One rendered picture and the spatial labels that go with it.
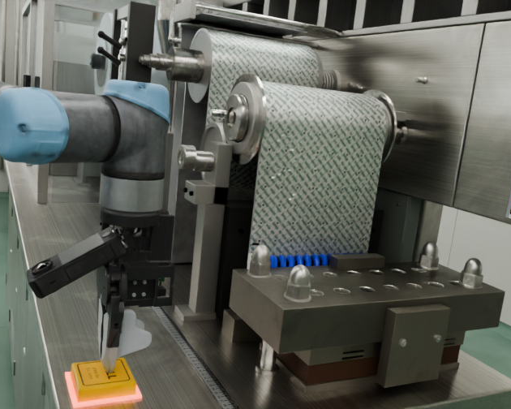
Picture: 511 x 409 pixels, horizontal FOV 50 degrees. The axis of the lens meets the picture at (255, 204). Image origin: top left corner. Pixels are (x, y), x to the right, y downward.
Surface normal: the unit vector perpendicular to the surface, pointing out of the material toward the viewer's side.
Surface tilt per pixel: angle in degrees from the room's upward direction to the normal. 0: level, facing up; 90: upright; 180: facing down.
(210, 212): 90
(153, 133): 90
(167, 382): 0
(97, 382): 0
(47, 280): 92
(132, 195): 91
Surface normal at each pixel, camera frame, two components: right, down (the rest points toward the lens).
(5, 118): -0.67, 0.07
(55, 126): 0.71, 0.11
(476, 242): -0.90, -0.01
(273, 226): 0.44, 0.21
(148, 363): 0.11, -0.98
